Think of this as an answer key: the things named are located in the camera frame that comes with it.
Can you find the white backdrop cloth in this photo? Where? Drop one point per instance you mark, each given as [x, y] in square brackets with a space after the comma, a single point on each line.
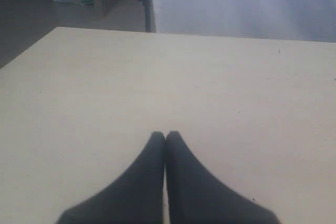
[271, 19]

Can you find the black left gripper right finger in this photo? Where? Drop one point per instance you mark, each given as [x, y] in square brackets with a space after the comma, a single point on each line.
[196, 196]

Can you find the black backdrop stand pole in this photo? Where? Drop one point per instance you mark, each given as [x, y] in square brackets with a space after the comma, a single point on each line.
[147, 1]

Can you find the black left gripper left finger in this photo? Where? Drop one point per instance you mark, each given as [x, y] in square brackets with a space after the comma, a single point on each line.
[136, 196]

